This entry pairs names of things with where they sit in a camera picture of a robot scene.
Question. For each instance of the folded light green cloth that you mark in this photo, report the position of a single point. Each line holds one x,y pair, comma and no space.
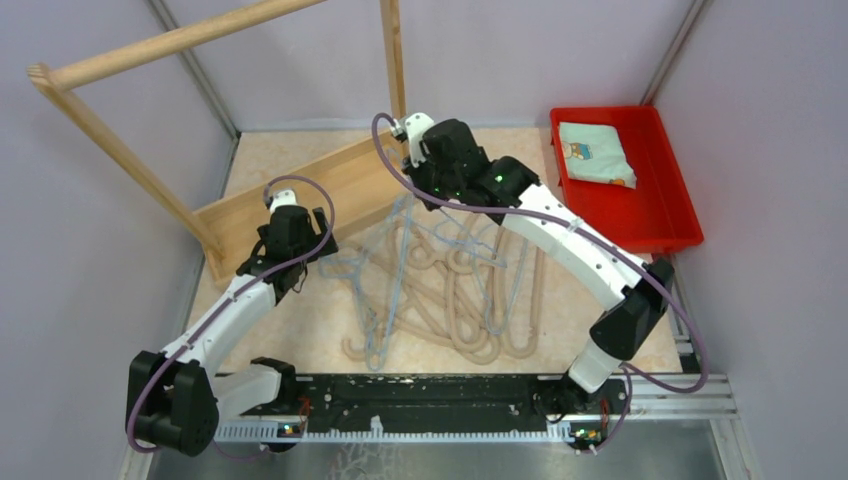
595,153

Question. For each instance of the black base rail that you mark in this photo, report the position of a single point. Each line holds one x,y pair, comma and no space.
449,403

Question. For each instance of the wooden clothes rack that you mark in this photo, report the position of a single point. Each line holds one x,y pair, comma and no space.
360,186

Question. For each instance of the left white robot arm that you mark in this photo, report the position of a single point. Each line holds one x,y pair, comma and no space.
176,397

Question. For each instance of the white cable duct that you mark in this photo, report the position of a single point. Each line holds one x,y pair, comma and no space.
274,432

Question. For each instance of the red plastic bin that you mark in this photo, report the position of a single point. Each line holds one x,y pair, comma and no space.
657,216

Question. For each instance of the beige plastic hanger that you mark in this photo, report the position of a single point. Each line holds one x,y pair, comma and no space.
418,252
469,336
413,307
500,308

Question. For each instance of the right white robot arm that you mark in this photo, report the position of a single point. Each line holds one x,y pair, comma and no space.
632,293

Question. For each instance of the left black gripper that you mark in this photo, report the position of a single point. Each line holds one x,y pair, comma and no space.
317,240

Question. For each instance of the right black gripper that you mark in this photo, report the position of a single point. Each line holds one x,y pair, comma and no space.
415,169

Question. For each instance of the blue wire hanger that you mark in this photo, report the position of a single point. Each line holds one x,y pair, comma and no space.
480,286
491,242
383,249
368,312

